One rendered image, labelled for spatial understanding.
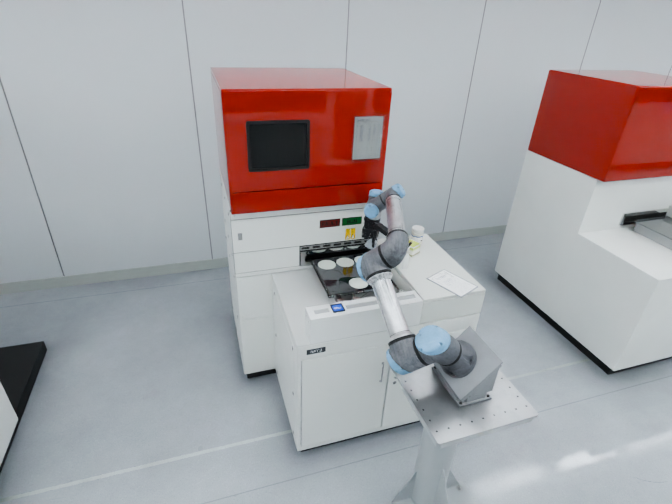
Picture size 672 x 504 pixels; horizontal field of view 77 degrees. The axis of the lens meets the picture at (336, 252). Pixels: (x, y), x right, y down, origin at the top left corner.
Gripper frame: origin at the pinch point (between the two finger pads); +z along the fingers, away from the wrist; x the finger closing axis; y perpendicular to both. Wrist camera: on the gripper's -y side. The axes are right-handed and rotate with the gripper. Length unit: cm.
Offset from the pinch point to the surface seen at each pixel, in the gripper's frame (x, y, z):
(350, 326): 57, -5, 9
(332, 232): 1.1, 24.9, -6.6
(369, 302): 45.4, -10.4, 1.7
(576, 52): -291, -109, -91
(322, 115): 11, 29, -72
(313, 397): 67, 8, 50
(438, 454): 73, -55, 53
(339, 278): 23.6, 11.9, 7.4
